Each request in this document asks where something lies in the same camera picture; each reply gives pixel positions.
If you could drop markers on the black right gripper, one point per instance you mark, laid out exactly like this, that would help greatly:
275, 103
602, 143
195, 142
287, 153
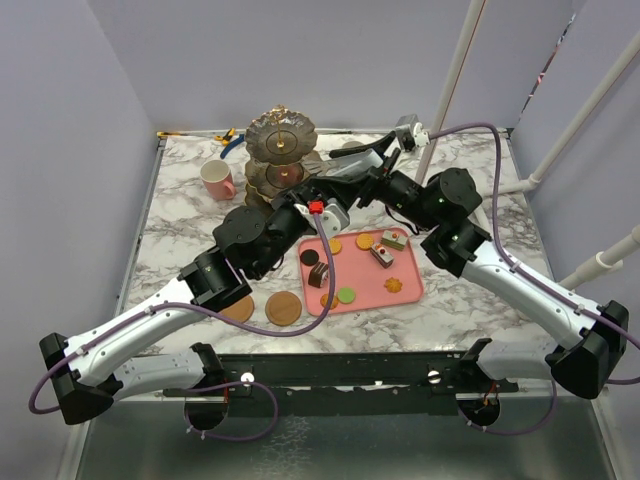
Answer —
372, 188

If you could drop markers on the metal serving tongs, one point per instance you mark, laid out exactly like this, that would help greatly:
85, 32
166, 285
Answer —
348, 165

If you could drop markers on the orange waffle biscuit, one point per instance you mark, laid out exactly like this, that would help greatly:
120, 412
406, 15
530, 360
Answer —
364, 241

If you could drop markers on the three-tier grey cake stand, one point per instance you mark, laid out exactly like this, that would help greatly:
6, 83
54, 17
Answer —
280, 144

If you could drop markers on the green layered square cake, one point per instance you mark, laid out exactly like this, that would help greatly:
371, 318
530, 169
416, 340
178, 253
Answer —
394, 240

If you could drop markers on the chocolate cake slice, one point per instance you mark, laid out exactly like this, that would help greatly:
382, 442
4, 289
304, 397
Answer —
318, 275

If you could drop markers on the round wooden coaster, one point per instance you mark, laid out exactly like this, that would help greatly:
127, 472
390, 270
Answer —
283, 308
241, 311

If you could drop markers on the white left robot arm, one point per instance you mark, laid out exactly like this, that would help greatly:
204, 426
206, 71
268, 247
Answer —
91, 371

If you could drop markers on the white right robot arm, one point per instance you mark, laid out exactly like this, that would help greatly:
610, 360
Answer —
588, 339

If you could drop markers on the green mug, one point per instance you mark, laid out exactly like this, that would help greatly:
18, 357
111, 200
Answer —
352, 144

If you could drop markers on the orange jam biscuit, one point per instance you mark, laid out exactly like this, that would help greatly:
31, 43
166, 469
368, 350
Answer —
335, 246

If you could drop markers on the black sandwich cookie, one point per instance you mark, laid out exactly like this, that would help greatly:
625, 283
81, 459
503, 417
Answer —
309, 257

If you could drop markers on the pink serving tray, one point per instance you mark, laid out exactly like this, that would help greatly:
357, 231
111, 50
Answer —
358, 270

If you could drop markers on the green macaron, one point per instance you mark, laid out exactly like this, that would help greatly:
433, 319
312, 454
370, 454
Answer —
346, 295

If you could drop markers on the chocolate chip cookie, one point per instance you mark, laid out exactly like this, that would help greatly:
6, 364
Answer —
331, 301

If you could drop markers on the orange flower cookie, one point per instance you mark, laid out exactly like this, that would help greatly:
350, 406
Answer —
393, 285

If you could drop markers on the pink mug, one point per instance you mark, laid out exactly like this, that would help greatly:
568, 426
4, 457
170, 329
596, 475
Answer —
217, 179

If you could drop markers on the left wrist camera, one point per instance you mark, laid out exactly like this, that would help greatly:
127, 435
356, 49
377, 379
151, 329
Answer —
333, 219

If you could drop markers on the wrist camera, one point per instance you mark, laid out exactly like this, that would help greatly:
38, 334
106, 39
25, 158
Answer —
333, 219
410, 134

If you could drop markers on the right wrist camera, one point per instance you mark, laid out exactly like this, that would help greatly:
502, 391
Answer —
410, 134

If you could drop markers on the blue handled pliers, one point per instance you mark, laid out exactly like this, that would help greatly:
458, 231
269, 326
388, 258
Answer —
232, 145

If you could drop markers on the yellow handled cutters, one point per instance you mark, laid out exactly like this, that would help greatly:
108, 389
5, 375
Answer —
226, 138

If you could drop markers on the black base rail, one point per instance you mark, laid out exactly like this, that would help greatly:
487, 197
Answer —
344, 384

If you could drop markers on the white pvc pipe frame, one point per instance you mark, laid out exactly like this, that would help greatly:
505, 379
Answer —
561, 76

